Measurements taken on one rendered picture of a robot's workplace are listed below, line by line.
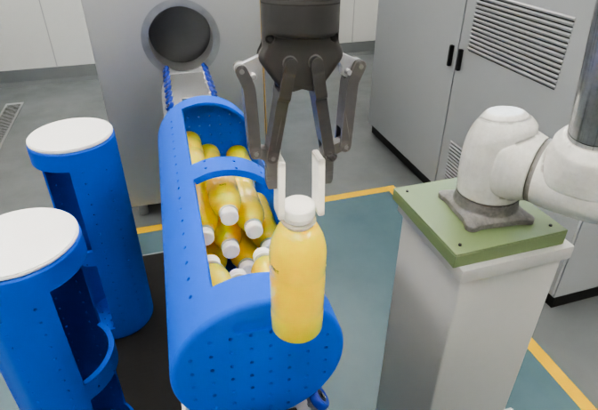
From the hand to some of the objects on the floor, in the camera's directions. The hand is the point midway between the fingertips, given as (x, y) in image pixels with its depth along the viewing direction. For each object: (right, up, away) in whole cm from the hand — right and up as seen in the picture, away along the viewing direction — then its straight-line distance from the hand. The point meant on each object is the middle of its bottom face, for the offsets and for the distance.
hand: (299, 185), depth 53 cm
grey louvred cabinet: (+114, -4, +273) cm, 296 cm away
